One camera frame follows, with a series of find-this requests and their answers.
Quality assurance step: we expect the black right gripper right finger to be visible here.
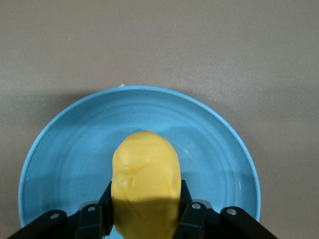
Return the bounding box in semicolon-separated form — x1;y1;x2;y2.
173;179;277;239

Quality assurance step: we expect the blue round plate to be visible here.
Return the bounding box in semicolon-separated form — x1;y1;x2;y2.
17;86;261;239

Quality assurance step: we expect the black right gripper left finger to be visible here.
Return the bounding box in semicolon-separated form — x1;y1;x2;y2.
7;180;114;239

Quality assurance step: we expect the brown table mat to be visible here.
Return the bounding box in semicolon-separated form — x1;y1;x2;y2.
0;0;319;239

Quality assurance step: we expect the yellow potato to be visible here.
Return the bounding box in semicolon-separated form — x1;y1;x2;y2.
111;131;181;239

